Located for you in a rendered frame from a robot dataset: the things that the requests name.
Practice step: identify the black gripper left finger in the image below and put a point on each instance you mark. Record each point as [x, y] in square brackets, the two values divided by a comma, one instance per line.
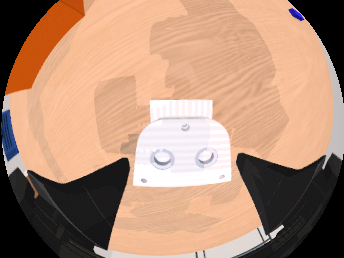
[91, 202]

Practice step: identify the white plate with two round holes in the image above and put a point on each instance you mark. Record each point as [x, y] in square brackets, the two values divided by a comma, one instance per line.
[184, 145]

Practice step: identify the dark blue rectangular block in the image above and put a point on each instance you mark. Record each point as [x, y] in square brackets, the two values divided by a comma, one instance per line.
[296, 14]

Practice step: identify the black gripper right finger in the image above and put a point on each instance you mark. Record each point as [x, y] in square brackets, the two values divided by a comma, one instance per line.
[275, 189]

